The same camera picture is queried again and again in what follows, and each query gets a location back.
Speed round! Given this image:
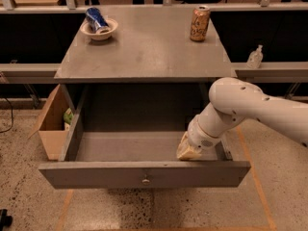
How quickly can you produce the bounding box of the grey top drawer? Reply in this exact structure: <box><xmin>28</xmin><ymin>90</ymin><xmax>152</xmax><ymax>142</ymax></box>
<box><xmin>39</xmin><ymin>84</ymin><xmax>250</xmax><ymax>189</ymax></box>

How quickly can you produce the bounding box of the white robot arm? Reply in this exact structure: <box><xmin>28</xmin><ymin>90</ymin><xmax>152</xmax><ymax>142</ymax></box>
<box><xmin>176</xmin><ymin>77</ymin><xmax>308</xmax><ymax>160</ymax></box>

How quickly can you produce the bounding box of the grey drawer cabinet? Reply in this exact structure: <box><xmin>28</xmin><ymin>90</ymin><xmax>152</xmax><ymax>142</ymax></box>
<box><xmin>56</xmin><ymin>6</ymin><xmax>231</xmax><ymax>133</ymax></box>

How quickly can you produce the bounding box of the clear sanitizer bottle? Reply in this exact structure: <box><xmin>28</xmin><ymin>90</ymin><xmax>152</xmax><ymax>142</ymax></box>
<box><xmin>246</xmin><ymin>44</ymin><xmax>263</xmax><ymax>69</ymax></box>

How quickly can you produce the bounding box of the green bag in box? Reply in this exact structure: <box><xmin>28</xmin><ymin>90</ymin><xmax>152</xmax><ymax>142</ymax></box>
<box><xmin>63</xmin><ymin>108</ymin><xmax>73</xmax><ymax>125</ymax></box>

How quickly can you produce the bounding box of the orange soda can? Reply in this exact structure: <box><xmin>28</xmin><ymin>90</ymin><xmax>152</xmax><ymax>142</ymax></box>
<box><xmin>190</xmin><ymin>5</ymin><xmax>211</xmax><ymax>41</ymax></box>

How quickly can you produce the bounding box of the cardboard box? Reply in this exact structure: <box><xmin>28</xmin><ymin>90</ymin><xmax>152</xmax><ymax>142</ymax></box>
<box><xmin>29</xmin><ymin>85</ymin><xmax>70</xmax><ymax>161</ymax></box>

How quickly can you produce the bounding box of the white ceramic bowl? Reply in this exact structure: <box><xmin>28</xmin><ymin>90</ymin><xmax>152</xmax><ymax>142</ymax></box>
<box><xmin>80</xmin><ymin>18</ymin><xmax>118</xmax><ymax>41</ymax></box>

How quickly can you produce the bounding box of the blue soda can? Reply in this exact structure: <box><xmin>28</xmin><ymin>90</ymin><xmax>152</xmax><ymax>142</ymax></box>
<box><xmin>86</xmin><ymin>7</ymin><xmax>110</xmax><ymax>34</ymax></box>

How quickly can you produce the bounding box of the black object on floor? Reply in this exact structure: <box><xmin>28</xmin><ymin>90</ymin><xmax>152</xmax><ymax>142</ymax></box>
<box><xmin>0</xmin><ymin>209</ymin><xmax>13</xmax><ymax>231</ymax></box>

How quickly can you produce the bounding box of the black cable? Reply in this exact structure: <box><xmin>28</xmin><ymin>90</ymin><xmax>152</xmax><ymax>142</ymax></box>
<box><xmin>0</xmin><ymin>94</ymin><xmax>14</xmax><ymax>134</ymax></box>

